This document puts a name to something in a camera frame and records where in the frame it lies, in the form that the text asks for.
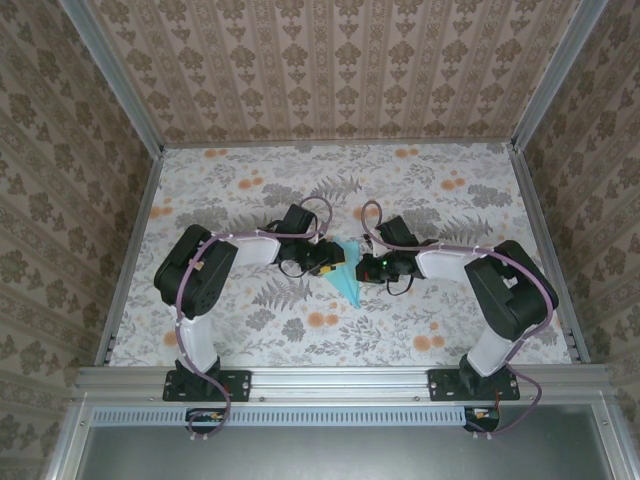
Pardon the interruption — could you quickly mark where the light blue paper sheet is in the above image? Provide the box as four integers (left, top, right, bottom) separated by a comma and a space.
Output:
327, 234, 364, 310

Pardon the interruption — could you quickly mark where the grey metal panel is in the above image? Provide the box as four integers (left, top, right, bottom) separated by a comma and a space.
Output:
74, 424, 616, 480

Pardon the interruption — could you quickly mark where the left gripper thin black cable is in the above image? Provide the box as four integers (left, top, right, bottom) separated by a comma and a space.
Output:
277, 257, 314, 279

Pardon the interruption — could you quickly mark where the gripper thin black cable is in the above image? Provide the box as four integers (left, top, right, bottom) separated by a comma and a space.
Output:
277, 257, 314, 279
387, 273, 416, 296

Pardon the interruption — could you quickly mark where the right gripper thin black cable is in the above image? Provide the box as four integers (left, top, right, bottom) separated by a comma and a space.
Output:
387, 273, 416, 296

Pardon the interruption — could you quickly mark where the aluminium back frame rail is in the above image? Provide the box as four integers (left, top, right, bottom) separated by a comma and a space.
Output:
160, 139, 514, 150

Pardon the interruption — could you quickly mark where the aluminium front frame rail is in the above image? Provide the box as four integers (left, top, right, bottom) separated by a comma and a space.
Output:
72, 364, 619, 401

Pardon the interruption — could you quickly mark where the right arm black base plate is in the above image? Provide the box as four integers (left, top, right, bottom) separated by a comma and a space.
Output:
428, 368, 521, 403

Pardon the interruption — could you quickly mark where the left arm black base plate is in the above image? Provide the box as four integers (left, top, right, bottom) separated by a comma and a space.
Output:
162, 368, 251, 403

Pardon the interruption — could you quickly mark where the slotted grey cable duct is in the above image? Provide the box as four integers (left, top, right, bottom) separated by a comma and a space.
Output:
92, 405, 474, 428

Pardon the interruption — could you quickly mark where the aluminium side frame rail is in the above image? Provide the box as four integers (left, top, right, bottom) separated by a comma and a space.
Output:
505, 142, 592, 365
94, 147, 166, 367

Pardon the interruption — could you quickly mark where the small black wired controller board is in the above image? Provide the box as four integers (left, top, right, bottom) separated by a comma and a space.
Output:
185, 407, 226, 432
463, 405, 501, 432

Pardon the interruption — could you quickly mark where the aluminium frame post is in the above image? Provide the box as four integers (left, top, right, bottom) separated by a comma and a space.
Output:
58, 0, 165, 157
509, 0, 612, 152

